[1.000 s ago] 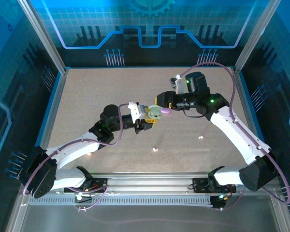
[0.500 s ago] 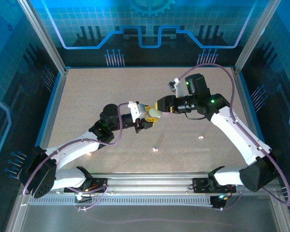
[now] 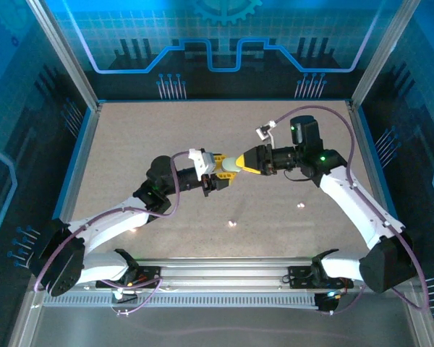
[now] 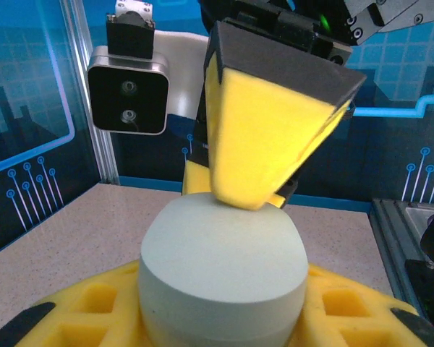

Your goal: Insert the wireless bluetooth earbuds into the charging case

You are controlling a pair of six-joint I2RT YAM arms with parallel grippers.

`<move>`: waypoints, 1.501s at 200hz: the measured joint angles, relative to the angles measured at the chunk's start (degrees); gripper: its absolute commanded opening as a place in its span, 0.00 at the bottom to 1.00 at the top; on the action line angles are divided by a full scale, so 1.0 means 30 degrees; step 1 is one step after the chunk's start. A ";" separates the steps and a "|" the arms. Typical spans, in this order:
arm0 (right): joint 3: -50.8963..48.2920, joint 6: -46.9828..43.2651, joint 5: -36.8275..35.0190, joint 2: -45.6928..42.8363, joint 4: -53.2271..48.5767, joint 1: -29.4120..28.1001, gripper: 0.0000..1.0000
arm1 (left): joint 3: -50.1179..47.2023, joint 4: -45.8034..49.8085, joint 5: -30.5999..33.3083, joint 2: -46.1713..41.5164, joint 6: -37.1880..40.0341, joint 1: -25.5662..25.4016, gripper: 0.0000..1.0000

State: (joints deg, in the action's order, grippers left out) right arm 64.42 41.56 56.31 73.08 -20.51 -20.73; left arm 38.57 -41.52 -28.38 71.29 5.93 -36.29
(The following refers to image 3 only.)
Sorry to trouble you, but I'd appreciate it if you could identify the slotted grey cable tray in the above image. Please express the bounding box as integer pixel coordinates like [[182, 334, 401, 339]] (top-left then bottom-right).
[[43, 294, 319, 309]]

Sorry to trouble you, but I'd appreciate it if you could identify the grey metal front panel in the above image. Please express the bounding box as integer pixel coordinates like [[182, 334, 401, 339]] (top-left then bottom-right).
[[28, 305, 420, 347]]

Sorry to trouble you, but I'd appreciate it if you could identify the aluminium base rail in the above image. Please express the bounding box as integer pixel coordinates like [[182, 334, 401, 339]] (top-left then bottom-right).
[[88, 257, 419, 291]]

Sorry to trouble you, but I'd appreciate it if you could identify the aluminium table side rail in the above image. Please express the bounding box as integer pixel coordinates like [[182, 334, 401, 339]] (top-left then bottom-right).
[[348, 100, 399, 232], [54, 100, 103, 227]]

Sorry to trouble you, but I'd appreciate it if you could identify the aluminium frame post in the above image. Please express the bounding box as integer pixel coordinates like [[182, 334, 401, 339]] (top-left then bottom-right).
[[349, 0, 424, 109], [25, 0, 101, 111]]

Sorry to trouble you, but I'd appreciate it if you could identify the black control box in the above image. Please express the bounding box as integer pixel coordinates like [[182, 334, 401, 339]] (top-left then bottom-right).
[[315, 291, 344, 314]]

